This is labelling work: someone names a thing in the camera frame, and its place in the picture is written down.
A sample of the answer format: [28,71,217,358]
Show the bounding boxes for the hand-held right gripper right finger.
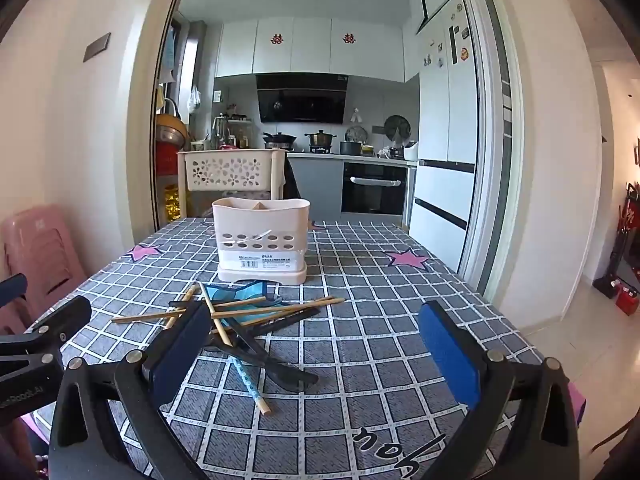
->
[418,301,582,480]

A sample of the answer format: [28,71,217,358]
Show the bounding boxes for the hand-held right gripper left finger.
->
[49,300,215,480]

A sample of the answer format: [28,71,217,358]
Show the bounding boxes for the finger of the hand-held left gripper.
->
[0,297,93,368]
[0,273,27,307]

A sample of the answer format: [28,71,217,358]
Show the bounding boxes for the blue patterned chopstick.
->
[228,355,273,416]

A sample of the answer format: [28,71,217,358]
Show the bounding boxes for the cream plastic utensil holder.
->
[212,198,312,283]

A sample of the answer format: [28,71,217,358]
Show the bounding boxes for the pink plastic chair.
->
[0,204,87,338]

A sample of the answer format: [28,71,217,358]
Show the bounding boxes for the grey checked tablecloth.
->
[22,217,586,480]

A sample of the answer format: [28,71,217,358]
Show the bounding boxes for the gold foil bag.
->
[162,185,184,221]

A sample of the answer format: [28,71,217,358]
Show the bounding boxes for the black built-in oven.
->
[342,162,408,215]

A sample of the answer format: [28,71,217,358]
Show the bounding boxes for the red box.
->
[614,285,640,317]

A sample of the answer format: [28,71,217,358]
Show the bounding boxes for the cream basket cart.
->
[177,149,289,221]

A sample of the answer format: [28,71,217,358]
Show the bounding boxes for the black bag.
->
[281,152,302,201]

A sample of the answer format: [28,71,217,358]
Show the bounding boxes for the orange basin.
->
[156,113,187,133]

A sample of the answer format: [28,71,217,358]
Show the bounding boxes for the grey kitchen base cabinets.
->
[286,152,418,223]

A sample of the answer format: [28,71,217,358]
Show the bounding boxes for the round black grill pan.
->
[384,115,412,142]

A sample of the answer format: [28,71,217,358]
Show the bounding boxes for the white spice shelf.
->
[227,105,254,148]

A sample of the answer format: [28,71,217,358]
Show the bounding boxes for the white refrigerator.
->
[407,0,478,273]

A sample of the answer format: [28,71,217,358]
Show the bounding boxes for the black range hood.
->
[256,73,349,125]

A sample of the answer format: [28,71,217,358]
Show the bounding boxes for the sliding door frame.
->
[450,0,525,293]

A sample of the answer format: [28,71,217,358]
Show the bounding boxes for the grey wall switch panel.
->
[83,32,112,63]

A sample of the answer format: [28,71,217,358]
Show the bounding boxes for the white wall cabinets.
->
[215,17,406,83]

